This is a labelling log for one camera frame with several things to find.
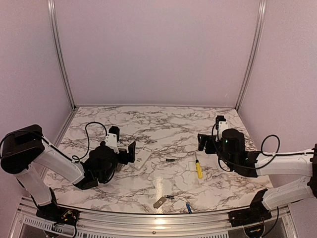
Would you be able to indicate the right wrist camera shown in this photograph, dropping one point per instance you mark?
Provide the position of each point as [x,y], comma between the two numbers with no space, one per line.
[221,126]

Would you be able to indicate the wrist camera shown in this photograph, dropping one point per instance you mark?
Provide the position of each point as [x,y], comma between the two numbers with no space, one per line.
[221,126]
[111,142]

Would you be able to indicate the aluminium frame post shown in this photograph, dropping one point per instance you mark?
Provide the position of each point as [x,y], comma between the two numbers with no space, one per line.
[59,54]
[253,53]

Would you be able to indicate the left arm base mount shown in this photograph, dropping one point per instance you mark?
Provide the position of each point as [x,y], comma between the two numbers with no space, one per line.
[57,214]

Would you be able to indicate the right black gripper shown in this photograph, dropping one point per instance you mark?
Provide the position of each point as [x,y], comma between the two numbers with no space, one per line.
[202,143]

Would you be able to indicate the right aluminium frame post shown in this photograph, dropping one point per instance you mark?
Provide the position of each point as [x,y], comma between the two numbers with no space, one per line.
[253,53]

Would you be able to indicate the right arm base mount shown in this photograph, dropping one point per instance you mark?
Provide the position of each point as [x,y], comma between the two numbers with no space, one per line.
[254,214]

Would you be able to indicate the white battery compartment cover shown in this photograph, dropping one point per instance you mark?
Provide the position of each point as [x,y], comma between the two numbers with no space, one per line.
[192,166]

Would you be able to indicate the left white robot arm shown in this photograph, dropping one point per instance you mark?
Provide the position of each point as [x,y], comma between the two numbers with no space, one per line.
[23,148]

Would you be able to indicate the left aluminium frame post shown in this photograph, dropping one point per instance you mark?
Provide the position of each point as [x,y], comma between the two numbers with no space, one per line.
[59,54]

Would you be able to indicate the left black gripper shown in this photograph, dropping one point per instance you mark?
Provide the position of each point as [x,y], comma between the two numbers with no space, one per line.
[131,154]

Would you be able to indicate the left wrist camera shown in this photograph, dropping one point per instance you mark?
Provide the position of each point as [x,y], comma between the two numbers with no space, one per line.
[111,142]

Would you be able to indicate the blue AAA battery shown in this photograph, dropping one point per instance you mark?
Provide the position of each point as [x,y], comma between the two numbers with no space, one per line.
[188,208]

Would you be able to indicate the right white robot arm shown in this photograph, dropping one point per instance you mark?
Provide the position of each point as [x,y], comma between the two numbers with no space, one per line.
[302,163]

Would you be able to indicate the grey battery compartment cover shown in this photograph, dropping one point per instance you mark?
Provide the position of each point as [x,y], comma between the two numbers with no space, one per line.
[159,202]

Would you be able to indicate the yellow handle screwdriver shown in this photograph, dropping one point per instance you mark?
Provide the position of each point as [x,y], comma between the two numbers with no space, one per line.
[198,167]

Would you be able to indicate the front aluminium table rail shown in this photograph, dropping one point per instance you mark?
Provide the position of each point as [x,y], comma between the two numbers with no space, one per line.
[102,224]

